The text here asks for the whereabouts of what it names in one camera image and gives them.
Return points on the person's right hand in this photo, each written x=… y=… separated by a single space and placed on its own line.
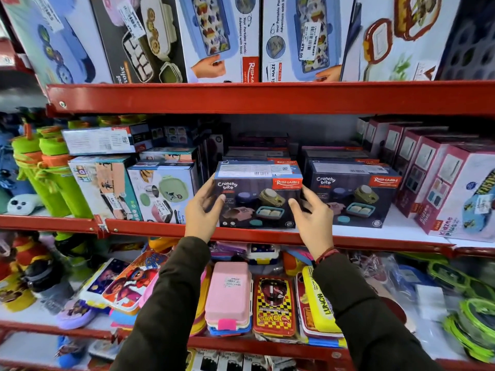
x=317 y=227

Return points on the person's left hand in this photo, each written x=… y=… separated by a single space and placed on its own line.
x=199 y=216

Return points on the person's right thumb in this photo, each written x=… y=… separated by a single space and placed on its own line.
x=296 y=211

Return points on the person's left thumb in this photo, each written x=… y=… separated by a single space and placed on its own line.
x=217 y=206

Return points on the dark lunch box carton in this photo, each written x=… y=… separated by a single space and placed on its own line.
x=355 y=193
x=257 y=189

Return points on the person's right forearm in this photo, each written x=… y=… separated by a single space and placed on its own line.
x=363 y=316

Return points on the person's left forearm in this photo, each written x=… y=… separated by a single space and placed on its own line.
x=170 y=305

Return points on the white blue bus lunch box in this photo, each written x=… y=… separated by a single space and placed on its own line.
x=263 y=253

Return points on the white carton green lunch box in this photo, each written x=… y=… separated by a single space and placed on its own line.
x=162 y=189

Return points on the stack of dark cartons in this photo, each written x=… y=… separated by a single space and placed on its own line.
x=267 y=150

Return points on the red metal shelf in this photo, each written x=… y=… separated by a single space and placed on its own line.
x=270 y=97
x=147 y=227
x=239 y=345

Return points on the pink lunch box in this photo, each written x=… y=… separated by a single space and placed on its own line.
x=228 y=293

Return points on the red checkered car lunch box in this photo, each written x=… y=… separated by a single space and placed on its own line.
x=274 y=305

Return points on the yellow orange lunch box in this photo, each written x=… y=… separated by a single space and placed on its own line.
x=201 y=309

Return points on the red cartoon pencil box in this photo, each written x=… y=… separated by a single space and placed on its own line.
x=131 y=282

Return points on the teal cartoon carton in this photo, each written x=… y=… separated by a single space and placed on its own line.
x=104 y=185

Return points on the flat white carton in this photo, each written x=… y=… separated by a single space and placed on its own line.
x=104 y=139

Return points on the blue cartoon pencil box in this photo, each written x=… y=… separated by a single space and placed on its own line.
x=102 y=280

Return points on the row of maroon white cartons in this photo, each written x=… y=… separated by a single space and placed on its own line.
x=444 y=181

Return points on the green water bottle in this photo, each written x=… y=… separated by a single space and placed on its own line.
x=27 y=158
x=65 y=181

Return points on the white carton blue lunch box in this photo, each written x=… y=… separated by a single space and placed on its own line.
x=305 y=34
x=220 y=34

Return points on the green-rimmed clear container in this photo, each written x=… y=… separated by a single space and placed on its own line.
x=456 y=278
x=473 y=328

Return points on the purple lunch box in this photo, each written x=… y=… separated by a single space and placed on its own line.
x=75 y=314

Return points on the black lunch box carton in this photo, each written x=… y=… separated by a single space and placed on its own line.
x=143 y=42

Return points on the black water bottle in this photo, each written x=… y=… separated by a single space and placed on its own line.
x=44 y=278

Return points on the red yellow water bottle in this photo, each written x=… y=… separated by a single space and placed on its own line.
x=29 y=251

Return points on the white controller-shaped case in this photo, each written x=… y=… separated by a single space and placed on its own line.
x=23 y=204

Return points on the white carton red-rimmed containers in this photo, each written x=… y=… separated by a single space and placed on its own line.
x=398 y=38

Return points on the blue toy pack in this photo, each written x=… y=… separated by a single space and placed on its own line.
x=69 y=351

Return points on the yellow cartoon bottle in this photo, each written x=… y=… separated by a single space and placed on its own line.
x=15 y=293

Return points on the light blue lunch box carton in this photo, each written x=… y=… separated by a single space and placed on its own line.
x=58 y=42

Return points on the navy blue carton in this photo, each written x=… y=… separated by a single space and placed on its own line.
x=471 y=42

